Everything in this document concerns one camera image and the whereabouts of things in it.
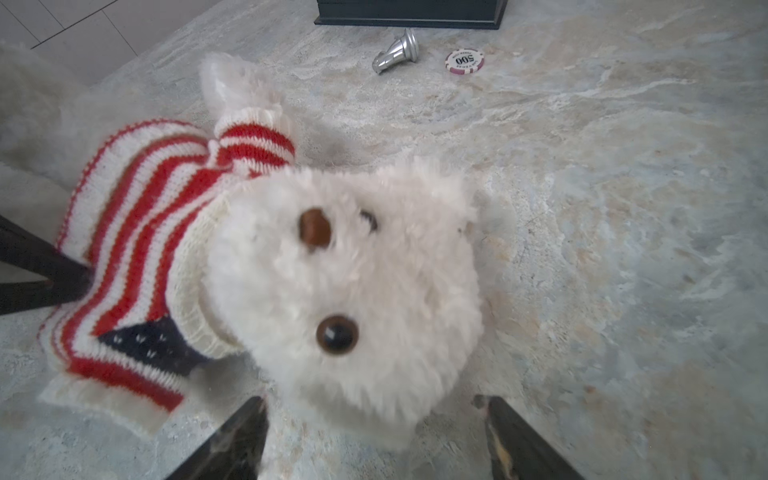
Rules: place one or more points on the white teddy bear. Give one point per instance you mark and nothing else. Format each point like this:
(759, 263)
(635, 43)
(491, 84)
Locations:
(355, 293)

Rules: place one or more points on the red white striped knit sweater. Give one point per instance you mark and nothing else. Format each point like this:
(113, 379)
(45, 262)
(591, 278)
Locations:
(140, 218)

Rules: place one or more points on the small silver metal piece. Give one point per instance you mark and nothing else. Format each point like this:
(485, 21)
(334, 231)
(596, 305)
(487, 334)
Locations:
(404, 49)

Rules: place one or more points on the folded black white chessboard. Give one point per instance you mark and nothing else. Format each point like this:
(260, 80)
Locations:
(439, 14)

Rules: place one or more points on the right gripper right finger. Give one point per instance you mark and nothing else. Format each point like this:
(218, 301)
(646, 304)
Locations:
(517, 451)

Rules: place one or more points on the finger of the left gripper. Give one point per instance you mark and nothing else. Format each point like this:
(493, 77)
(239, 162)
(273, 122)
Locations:
(65, 280)

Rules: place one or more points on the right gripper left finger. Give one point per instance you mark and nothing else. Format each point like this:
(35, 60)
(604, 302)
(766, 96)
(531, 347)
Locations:
(234, 450)

